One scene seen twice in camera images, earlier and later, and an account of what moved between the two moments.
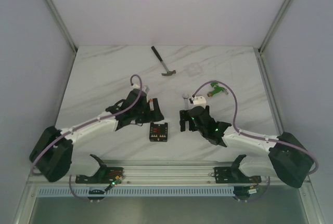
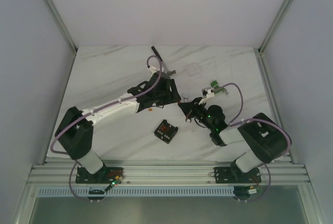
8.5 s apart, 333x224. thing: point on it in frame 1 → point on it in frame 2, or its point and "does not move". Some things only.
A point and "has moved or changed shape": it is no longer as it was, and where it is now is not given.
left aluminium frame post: x=66 y=34 does not move
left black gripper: x=150 y=110 → x=168 y=90
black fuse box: x=158 y=132 has moved or changed shape
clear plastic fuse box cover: x=193 y=69 does not move
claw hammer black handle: x=156 y=53 does not move
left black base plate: x=103 y=175 does not move
